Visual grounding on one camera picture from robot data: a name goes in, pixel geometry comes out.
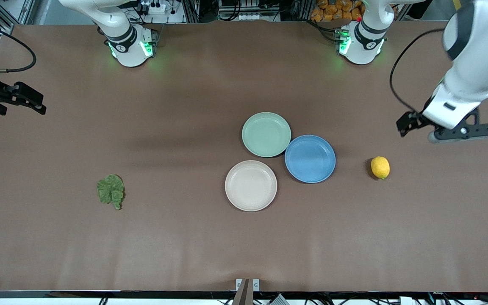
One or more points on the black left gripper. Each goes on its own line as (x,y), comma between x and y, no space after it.
(414,119)

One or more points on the yellow lemon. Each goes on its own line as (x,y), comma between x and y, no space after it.
(380,167)

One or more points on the green lettuce leaf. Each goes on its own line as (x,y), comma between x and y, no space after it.
(111,190)

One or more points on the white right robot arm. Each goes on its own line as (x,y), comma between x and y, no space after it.
(125,38)

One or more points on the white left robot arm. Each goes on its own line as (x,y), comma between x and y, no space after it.
(477,51)

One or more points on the blue round plate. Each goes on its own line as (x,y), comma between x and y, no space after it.
(310,159)

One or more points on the bag of orange snacks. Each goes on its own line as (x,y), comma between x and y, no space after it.
(333,10)

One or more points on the green round plate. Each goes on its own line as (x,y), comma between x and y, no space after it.
(266,134)

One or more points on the white power strip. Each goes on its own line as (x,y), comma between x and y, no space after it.
(155,7)

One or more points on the beige round plate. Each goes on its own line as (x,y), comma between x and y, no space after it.
(250,185)

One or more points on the metal table edge bracket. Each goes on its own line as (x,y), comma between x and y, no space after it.
(247,288)

